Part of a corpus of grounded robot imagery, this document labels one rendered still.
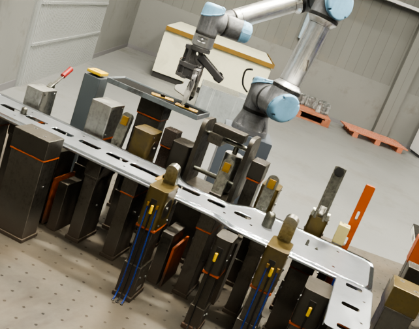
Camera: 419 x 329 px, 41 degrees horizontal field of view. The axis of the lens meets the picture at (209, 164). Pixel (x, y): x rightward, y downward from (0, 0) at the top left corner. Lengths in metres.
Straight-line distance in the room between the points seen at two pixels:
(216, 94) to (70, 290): 6.27
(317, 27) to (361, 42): 10.07
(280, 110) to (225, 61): 7.35
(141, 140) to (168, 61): 7.68
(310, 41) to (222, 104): 5.64
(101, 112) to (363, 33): 10.52
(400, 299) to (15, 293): 0.97
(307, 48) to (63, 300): 1.23
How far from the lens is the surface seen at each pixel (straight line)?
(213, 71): 1.97
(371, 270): 1.70
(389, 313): 1.52
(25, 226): 1.75
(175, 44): 9.48
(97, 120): 1.92
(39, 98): 2.04
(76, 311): 1.54
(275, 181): 1.77
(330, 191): 1.75
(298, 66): 2.13
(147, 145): 1.85
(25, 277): 1.62
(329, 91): 12.18
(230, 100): 7.71
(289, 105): 2.12
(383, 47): 12.30
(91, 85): 2.14
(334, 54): 12.11
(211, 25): 1.95
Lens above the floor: 1.55
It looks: 16 degrees down
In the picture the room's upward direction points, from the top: 20 degrees clockwise
